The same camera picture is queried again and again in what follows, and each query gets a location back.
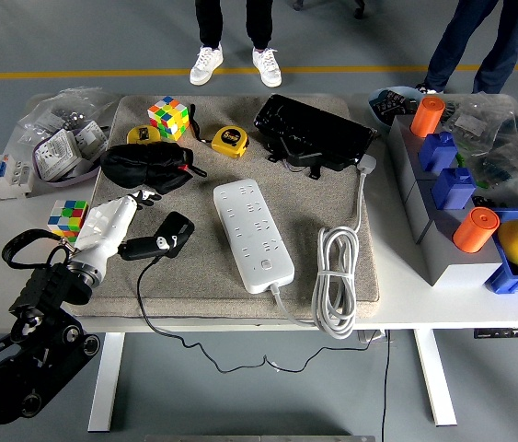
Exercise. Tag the orange cylinder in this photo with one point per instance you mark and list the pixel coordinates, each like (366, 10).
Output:
(426, 117)
(475, 230)

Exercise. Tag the clear bags of components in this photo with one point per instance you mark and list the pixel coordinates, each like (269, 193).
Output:
(507, 138)

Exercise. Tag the grey-brown mat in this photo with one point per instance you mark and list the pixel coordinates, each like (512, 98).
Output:
(295, 207)

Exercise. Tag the grey under-table box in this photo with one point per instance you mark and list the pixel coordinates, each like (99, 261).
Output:
(369, 336)

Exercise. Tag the blue plastic block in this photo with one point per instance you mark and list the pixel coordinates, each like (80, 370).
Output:
(454, 189)
(438, 152)

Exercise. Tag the white circuit breaker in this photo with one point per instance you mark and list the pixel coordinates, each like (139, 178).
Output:
(5, 177)

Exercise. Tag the clear bag of parts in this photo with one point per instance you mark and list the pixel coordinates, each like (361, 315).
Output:
(56, 115)

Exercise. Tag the white table leg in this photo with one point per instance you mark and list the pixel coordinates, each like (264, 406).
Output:
(107, 382)
(435, 382)

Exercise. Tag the colourful puzzle cube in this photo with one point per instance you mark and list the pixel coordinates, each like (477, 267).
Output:
(169, 117)
(67, 218)

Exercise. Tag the black plug adapter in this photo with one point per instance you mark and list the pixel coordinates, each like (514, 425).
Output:
(180, 225)

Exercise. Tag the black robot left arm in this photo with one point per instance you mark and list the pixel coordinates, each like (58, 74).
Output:
(33, 294)

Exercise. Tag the black table control panel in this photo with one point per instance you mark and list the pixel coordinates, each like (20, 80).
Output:
(507, 333)

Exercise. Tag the green plastic piece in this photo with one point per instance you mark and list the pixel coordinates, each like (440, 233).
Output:
(460, 159)

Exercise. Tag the grey holder box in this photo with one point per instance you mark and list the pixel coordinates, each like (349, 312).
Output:
(452, 267)

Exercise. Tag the black cloth pouch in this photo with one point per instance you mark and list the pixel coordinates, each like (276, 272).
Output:
(148, 166)

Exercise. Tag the white power strip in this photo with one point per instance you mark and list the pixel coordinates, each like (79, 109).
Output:
(249, 230)

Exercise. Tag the black printed packets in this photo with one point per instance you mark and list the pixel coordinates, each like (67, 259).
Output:
(394, 102)

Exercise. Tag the white wall socket module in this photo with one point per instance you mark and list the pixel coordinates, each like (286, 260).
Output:
(95, 138)
(56, 154)

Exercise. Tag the black finned device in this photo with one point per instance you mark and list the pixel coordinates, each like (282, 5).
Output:
(314, 129)

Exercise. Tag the light blue bowl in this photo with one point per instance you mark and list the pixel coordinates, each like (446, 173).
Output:
(376, 115)

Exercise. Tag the person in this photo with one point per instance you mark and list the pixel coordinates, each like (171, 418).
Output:
(208, 23)
(461, 37)

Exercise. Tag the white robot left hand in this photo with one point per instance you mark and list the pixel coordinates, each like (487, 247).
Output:
(102, 225)

